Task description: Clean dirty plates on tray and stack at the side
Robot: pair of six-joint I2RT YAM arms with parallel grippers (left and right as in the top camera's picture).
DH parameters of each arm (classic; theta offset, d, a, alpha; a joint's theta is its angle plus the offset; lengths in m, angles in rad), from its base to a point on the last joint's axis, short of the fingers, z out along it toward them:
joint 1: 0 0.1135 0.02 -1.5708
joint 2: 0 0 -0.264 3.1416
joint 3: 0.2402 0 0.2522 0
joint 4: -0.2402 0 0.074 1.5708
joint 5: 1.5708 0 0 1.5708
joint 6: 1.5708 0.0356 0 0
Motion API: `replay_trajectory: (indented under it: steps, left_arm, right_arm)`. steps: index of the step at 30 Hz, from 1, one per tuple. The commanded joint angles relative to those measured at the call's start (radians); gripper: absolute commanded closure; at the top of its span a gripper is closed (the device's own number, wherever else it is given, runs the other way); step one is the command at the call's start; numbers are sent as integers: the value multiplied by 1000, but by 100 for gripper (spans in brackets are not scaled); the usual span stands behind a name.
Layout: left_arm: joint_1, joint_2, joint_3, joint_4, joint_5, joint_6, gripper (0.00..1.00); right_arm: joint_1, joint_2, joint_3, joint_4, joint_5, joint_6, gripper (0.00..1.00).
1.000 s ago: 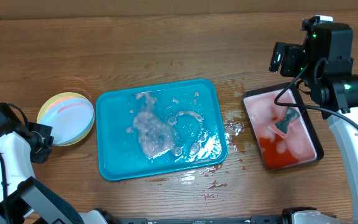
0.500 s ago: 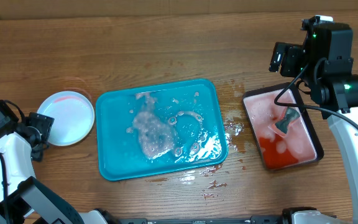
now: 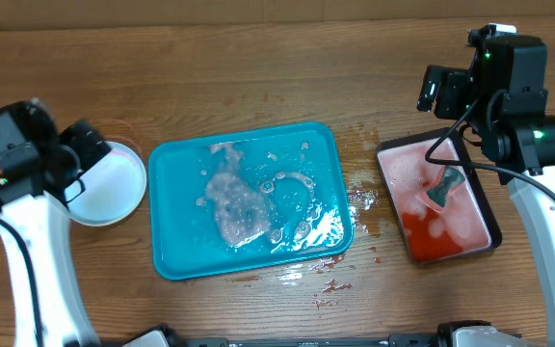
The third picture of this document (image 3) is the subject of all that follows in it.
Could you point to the yellow plate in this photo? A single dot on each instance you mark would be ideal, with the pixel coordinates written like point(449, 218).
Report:
point(100, 215)

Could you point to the black tray with red water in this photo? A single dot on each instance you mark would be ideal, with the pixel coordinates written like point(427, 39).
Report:
point(465, 226)

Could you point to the green pink sponge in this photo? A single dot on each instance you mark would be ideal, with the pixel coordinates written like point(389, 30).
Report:
point(436, 196)

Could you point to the light blue plate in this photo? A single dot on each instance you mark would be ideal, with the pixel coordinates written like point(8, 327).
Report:
point(118, 179)

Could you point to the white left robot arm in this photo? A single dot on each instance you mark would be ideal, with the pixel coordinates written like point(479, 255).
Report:
point(37, 164)

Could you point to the teal plastic tray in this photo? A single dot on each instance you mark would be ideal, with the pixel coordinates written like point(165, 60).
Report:
point(239, 201)

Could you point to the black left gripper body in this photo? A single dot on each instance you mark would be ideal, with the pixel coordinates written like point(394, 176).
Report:
point(78, 151)

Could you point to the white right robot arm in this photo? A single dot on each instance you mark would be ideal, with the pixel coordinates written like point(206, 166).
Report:
point(502, 98)

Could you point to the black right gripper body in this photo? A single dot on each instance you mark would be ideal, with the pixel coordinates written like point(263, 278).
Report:
point(454, 95)

